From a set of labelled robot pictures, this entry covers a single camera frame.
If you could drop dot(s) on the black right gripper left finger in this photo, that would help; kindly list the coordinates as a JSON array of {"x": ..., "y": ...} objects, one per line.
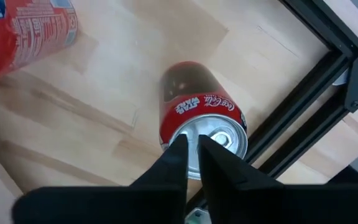
[{"x": 104, "y": 205}]

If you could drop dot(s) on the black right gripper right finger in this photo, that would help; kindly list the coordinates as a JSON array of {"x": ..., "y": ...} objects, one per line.
[{"x": 275, "y": 205}]

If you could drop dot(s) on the red Star Wars Coca-Cola can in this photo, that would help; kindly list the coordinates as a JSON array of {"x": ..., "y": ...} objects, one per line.
[{"x": 197, "y": 105}]

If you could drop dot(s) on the orange Fanta soda can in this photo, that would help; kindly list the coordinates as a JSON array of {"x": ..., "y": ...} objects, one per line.
[{"x": 26, "y": 37}]

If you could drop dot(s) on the black aluminium rig frame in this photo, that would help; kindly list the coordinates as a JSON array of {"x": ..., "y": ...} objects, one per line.
[{"x": 306, "y": 93}]

